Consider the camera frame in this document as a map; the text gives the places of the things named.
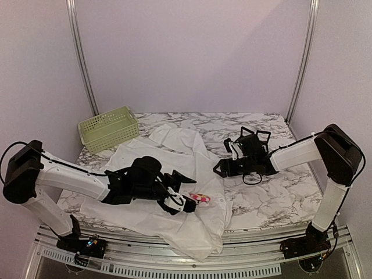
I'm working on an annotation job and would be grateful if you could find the black box with brown brooch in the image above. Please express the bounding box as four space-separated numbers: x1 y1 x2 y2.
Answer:
256 130 271 153

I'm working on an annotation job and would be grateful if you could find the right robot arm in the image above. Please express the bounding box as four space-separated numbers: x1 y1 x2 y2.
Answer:
213 124 366 253

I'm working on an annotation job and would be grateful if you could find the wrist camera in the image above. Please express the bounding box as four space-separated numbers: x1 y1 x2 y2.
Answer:
223 138 244 160
164 187 186 212

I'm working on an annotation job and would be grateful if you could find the black box of flower brooch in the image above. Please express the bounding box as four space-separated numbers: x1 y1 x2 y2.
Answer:
239 126 255 140

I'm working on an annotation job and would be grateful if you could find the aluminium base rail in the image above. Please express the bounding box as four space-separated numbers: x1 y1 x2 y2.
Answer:
34 223 354 270

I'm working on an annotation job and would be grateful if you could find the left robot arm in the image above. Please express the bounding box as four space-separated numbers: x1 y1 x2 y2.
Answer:
1 140 196 252

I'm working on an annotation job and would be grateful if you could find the aluminium frame post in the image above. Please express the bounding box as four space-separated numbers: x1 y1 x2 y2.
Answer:
285 0 320 124
66 0 99 116

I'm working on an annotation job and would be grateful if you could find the right aluminium frame post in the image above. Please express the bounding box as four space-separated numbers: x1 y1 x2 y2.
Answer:
285 0 320 124

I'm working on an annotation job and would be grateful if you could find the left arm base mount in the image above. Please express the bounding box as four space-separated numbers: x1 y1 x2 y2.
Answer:
56 234 108 259

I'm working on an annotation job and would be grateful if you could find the white slotted cable duct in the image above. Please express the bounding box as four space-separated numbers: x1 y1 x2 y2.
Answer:
37 248 282 278

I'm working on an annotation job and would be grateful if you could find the white button shirt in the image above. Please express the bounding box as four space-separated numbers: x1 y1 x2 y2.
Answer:
80 123 234 262

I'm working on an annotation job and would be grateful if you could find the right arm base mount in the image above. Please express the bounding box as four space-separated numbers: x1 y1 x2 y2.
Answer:
280 232 331 259

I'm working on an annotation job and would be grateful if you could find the left aluminium frame post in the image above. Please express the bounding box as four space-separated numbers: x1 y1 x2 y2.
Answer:
66 0 99 116

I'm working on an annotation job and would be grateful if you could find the pink flower brooch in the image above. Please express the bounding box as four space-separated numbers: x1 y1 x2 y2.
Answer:
190 193 211 204

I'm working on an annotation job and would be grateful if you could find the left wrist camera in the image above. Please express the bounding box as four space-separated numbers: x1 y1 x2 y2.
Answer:
164 187 186 212

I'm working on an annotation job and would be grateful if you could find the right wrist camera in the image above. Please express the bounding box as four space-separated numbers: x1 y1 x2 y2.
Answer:
223 138 244 160

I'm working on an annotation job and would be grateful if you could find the green plastic basket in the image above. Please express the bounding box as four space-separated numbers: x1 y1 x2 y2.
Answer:
78 106 139 155

